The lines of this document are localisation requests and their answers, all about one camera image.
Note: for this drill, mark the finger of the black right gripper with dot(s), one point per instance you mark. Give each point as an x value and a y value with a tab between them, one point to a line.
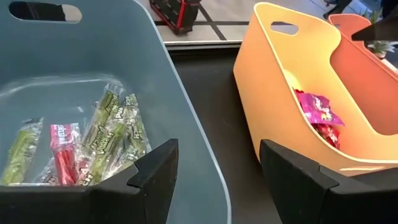
379	31

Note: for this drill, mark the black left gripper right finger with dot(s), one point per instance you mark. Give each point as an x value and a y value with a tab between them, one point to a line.
326	205

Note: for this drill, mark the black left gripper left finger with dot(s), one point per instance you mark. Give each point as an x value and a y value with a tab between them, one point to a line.
93	205

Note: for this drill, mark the red sour straws candy pack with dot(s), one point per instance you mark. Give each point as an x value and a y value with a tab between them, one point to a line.
63	152

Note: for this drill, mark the green sour straws candy pack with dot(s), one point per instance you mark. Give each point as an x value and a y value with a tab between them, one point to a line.
109	146
138	133
20	152
101	118

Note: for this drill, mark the purple Skittles candy packet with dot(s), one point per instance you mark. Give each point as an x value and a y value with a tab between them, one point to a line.
317	109

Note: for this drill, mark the yellow plastic bin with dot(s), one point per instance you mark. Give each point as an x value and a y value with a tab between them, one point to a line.
273	93

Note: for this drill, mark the small potted succulent plant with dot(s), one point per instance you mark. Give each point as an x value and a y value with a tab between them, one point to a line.
381	48

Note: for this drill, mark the orange plastic bin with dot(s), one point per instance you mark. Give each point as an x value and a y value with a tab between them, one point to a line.
367	87

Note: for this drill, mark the blue-grey plastic bin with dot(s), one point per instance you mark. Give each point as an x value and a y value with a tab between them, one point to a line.
140	62

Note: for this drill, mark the red and black toolbox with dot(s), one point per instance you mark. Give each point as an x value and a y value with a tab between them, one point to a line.
177	15

